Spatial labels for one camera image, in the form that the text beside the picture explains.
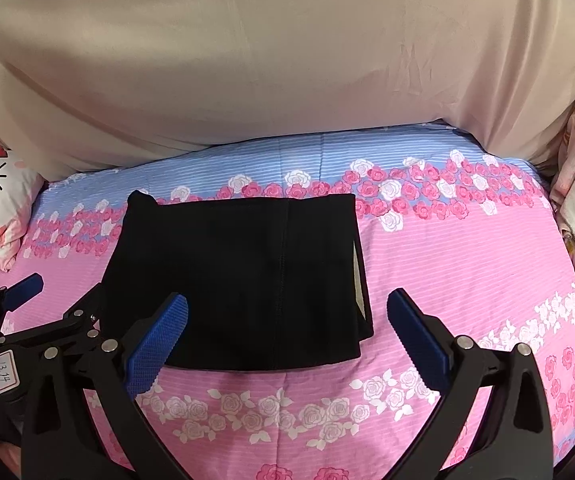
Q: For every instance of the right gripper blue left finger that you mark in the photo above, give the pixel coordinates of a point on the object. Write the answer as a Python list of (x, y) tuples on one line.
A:
[(82, 420)]

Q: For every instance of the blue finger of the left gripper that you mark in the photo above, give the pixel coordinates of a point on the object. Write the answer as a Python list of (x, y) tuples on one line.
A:
[(82, 316), (17, 295)]

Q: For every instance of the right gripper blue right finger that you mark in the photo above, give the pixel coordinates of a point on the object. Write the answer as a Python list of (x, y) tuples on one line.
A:
[(514, 437)]

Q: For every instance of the black pants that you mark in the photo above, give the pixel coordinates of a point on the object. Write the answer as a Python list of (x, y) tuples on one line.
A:
[(271, 283)]

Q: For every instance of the person's hand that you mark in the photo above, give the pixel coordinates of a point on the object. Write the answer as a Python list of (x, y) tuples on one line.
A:
[(11, 457)]

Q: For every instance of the pink rose bed sheet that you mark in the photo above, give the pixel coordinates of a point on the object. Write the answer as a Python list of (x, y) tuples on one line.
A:
[(377, 304)]

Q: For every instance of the beige curtain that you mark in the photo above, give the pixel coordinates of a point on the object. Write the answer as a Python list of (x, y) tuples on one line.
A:
[(90, 84)]

